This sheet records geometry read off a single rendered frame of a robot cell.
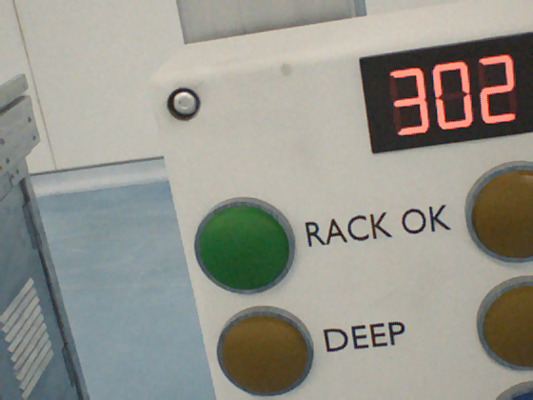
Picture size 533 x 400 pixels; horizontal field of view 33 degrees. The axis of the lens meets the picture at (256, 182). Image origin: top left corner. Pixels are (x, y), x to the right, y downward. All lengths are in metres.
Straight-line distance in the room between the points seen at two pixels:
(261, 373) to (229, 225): 0.05
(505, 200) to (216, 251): 0.08
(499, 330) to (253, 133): 0.09
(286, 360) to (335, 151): 0.07
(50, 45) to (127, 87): 0.38
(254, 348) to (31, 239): 1.64
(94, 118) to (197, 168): 3.84
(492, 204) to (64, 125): 3.93
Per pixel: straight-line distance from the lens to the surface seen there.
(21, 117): 1.82
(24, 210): 1.89
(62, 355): 2.01
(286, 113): 0.26
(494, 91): 0.26
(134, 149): 4.09
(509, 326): 0.28
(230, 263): 0.27
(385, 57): 0.25
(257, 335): 0.28
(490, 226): 0.26
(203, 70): 0.26
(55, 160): 4.23
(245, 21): 0.31
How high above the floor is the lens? 1.19
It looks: 18 degrees down
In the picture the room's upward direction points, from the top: 10 degrees counter-clockwise
